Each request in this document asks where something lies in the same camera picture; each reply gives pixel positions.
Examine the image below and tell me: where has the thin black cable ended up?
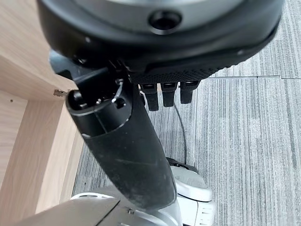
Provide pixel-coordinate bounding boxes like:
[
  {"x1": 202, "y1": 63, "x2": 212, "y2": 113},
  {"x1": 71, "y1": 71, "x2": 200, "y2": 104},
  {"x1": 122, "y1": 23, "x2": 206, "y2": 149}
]
[{"x1": 173, "y1": 103, "x2": 188, "y2": 165}]

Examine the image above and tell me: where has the light wooden office cabinet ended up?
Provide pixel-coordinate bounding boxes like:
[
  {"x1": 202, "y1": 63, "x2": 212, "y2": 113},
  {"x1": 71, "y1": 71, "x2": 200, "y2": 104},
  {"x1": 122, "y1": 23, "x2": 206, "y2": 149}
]
[{"x1": 0, "y1": 0, "x2": 85, "y2": 226}]

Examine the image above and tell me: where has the small metal cabinet hinge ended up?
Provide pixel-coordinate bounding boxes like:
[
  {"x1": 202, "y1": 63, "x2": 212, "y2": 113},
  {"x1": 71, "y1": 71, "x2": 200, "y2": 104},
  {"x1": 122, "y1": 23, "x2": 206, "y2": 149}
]
[{"x1": 53, "y1": 89, "x2": 71, "y2": 97}]

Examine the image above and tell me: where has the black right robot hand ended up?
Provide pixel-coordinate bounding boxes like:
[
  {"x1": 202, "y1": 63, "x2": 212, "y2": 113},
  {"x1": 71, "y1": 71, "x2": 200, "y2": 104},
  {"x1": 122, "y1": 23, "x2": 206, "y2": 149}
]
[{"x1": 36, "y1": 0, "x2": 285, "y2": 210}]

